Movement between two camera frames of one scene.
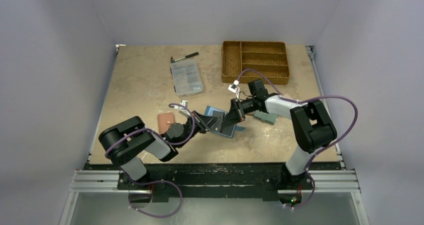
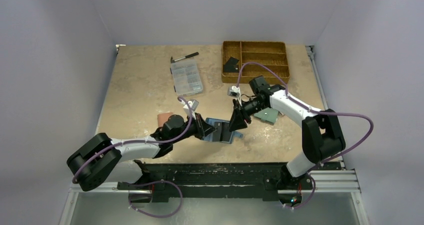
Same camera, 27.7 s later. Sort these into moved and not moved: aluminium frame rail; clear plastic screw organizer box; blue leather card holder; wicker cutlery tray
Moved: blue leather card holder
Not moved: clear plastic screw organizer box; wicker cutlery tray; aluminium frame rail
